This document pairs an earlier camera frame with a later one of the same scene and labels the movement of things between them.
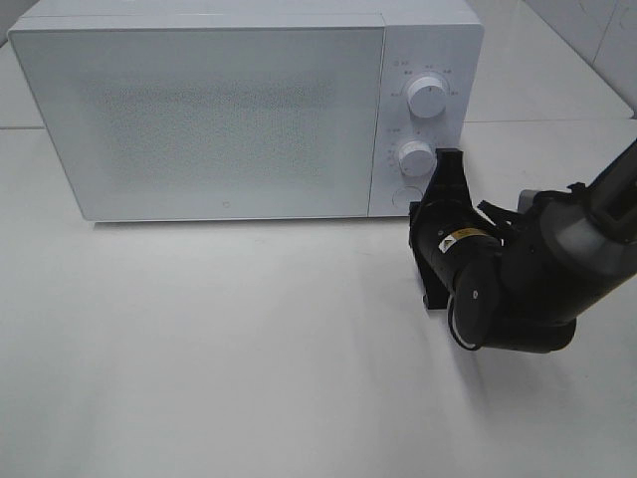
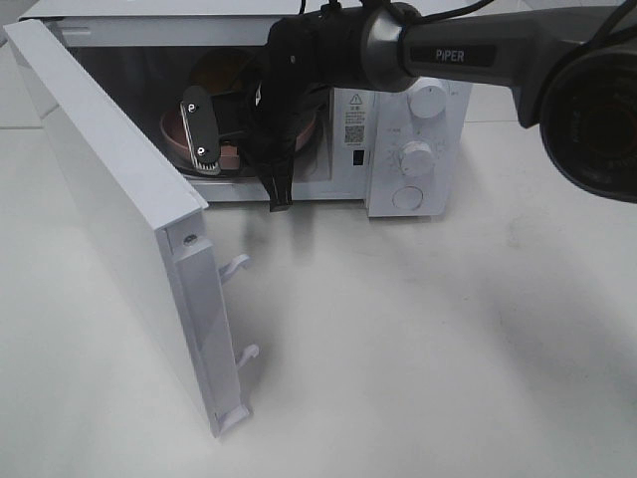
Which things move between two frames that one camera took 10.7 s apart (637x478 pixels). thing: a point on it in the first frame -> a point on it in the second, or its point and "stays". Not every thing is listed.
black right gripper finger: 437,291 -> 280,190
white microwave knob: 426,97 stays
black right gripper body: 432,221 -> 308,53
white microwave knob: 417,158 stays
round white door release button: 402,196 stays
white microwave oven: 152,123 -> 163,237
